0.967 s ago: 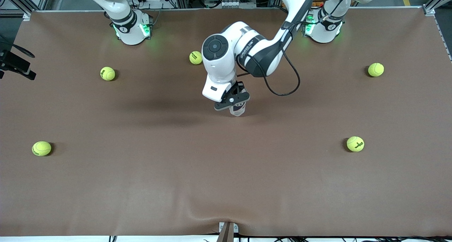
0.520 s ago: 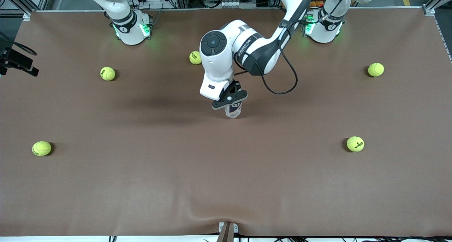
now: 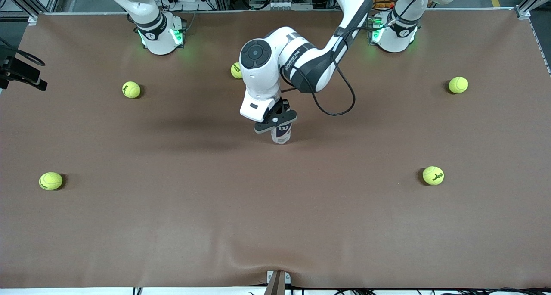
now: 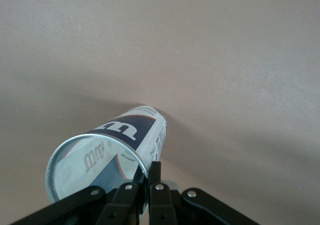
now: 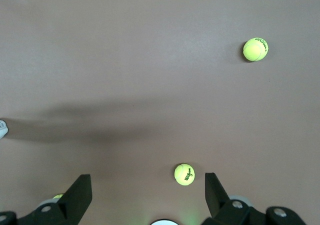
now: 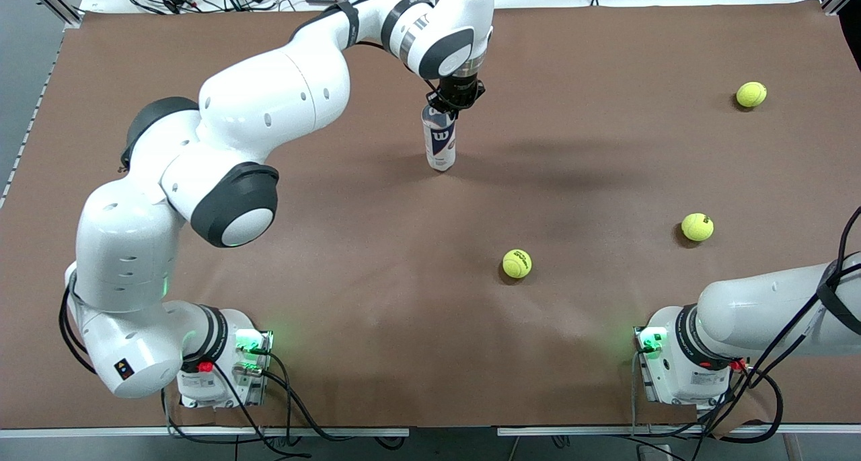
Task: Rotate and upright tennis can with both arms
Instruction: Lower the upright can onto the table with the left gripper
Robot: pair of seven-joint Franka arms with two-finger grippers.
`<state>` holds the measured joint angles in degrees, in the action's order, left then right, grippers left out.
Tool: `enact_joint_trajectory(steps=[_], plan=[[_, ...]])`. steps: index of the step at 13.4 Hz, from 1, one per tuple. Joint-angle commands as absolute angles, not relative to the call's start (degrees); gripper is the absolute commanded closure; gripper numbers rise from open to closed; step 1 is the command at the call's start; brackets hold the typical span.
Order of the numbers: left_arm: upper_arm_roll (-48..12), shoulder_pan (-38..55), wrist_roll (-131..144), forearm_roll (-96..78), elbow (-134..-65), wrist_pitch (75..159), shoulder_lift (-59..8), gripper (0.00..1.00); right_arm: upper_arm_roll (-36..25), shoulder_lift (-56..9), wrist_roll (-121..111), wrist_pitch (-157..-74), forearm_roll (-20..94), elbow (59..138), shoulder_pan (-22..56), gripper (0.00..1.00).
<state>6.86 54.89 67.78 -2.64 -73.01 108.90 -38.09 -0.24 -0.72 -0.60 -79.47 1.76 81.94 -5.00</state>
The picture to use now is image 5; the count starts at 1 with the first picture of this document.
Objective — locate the clear tennis ball can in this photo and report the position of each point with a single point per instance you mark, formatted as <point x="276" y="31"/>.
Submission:
<point x="3" y="130"/>

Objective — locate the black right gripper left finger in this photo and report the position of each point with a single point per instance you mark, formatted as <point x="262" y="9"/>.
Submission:
<point x="75" y="200"/>

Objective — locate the yellow-green tennis ball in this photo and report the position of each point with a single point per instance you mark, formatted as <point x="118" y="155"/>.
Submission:
<point x="58" y="196"/>
<point x="255" y="50"/>
<point x="183" y="174"/>

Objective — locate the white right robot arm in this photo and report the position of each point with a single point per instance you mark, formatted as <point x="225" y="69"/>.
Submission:
<point x="163" y="222"/>

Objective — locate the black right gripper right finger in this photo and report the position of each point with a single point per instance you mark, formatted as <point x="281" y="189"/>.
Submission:
<point x="217" y="205"/>

